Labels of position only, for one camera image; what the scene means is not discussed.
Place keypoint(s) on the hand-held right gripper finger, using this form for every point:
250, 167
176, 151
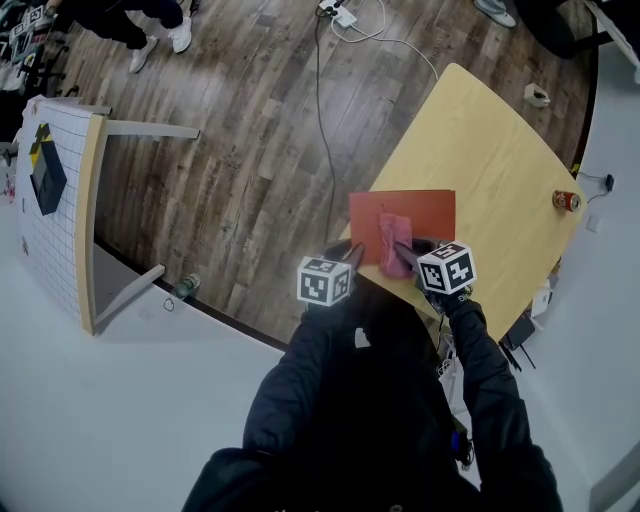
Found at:
409, 257

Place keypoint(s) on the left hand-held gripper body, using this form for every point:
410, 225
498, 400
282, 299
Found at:
322, 281

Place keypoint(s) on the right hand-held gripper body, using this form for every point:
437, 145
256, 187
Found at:
446, 269

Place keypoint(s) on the pink cloth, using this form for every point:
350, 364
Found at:
392, 245

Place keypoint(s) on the red book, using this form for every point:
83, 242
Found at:
402, 215

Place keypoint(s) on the person's right forearm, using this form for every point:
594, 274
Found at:
487, 380

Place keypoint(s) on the white box under table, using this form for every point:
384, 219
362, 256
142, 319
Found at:
542, 299

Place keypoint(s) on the person's black jacket torso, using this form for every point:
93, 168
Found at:
350, 400

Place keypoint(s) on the green bottle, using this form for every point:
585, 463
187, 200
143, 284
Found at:
186, 286

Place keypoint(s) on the red drink can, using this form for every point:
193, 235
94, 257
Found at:
567, 200

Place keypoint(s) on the wooden table with grey legs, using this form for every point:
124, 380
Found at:
95, 215

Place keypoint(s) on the white power strip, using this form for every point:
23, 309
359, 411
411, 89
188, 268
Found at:
338, 12

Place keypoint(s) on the white grid mat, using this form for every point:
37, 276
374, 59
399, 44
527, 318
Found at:
47, 200

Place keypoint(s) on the black box with yellow stripes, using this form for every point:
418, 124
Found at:
45, 175

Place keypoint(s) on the spare hand-held gripper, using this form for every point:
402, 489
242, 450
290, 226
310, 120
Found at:
27, 22

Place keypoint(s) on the black wall charger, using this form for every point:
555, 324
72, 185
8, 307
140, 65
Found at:
609, 182

